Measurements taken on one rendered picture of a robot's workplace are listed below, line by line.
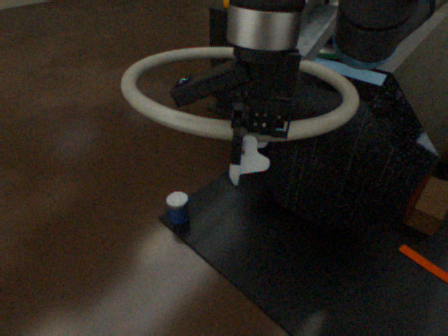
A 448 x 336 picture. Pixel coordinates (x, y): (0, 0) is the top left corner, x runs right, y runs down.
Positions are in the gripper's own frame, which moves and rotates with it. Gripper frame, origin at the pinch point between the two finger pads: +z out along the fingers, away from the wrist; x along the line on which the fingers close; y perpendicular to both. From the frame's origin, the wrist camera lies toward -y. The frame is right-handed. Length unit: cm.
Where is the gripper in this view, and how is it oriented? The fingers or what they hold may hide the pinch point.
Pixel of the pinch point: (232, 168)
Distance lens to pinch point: 50.8
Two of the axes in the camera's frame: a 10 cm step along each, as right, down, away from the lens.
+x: 0.7, -5.8, 8.1
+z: -0.6, 8.1, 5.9
